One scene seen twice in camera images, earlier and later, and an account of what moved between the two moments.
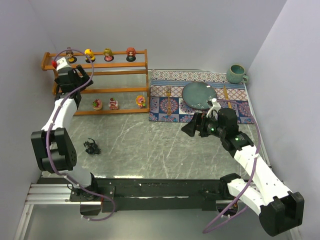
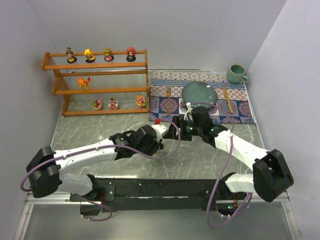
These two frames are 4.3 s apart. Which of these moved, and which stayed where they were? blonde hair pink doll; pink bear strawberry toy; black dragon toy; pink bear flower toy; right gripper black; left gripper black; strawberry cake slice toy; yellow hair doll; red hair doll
Moved: black dragon toy; left gripper black; right gripper black
Stayed: strawberry cake slice toy; red hair doll; pink bear flower toy; pink bear strawberry toy; blonde hair pink doll; yellow hair doll
